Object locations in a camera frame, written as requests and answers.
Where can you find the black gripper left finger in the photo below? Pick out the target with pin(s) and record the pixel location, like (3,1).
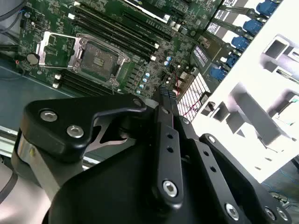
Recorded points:
(70,112)

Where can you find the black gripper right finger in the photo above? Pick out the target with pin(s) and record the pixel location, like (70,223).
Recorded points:
(210,177)

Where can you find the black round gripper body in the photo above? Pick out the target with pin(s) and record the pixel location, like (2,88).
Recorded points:
(116,198)

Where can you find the metal socket cover frame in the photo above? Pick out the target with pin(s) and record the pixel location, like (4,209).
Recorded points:
(42,50)

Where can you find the CPU with silver top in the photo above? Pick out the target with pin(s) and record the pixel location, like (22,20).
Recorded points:
(296,99)

